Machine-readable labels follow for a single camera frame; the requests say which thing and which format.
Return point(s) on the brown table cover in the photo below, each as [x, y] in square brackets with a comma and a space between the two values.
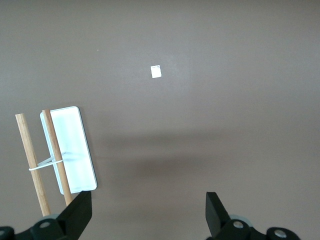
[200, 112]

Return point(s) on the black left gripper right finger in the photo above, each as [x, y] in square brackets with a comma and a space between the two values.
[225, 227]

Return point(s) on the wooden rack rod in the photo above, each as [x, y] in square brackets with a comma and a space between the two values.
[53, 140]
[27, 140]

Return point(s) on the small square tape patch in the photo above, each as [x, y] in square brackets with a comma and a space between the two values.
[156, 72]

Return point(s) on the white rack base tray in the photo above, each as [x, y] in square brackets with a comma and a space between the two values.
[72, 140]

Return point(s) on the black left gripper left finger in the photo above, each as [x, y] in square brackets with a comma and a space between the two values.
[65, 225]

